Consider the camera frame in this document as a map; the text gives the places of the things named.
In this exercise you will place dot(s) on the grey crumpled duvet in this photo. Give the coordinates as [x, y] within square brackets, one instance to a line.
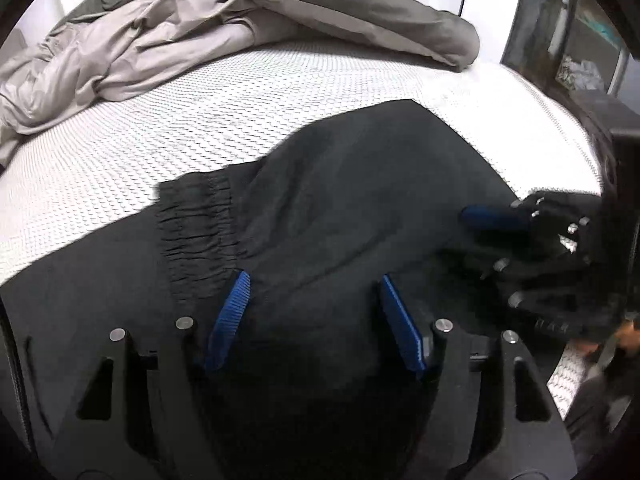
[114, 50]

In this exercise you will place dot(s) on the dark wardrobe shelf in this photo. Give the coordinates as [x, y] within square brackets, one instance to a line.
[571, 51]

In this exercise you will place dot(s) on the black pants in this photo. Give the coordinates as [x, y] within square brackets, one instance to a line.
[314, 386]

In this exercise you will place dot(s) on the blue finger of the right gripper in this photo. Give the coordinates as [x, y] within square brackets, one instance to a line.
[495, 266]
[537, 215]

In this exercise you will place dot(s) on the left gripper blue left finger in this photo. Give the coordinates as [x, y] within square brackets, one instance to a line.
[137, 415]

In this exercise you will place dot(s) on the white textured mattress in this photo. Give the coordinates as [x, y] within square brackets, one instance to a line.
[77, 201]

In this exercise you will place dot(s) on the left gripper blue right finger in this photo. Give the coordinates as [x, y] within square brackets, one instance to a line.
[489, 413]

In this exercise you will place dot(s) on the person's hand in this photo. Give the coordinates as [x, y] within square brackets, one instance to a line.
[626, 338]

